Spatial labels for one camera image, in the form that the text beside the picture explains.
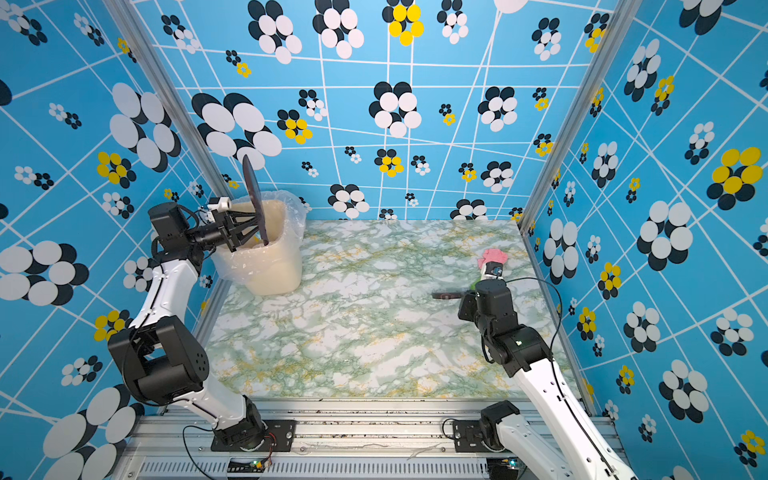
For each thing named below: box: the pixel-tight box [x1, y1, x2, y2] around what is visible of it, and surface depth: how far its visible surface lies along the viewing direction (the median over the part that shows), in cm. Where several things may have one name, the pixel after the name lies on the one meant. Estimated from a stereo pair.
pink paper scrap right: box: [477, 248, 509, 269], surface depth 110 cm
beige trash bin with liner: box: [212, 190, 307, 296], surface depth 87 cm
